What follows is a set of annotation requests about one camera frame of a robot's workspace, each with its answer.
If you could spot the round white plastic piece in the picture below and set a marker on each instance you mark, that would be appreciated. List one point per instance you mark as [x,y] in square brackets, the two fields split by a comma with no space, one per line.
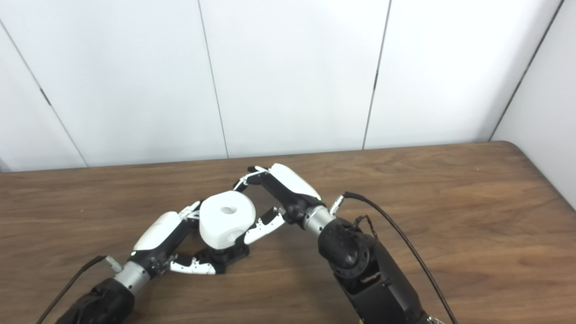
[220,225]

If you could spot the black plastic holder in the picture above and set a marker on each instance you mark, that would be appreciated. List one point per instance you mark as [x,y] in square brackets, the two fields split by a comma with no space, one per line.
[229,256]

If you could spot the white and black left hand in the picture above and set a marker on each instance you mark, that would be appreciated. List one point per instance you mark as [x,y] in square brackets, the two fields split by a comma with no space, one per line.
[157,229]

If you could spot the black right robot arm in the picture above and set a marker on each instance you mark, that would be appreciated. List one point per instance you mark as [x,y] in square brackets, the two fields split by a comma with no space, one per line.
[369,279]

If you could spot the white and black right hand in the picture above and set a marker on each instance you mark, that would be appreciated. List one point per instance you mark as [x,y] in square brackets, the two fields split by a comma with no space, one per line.
[292,184]

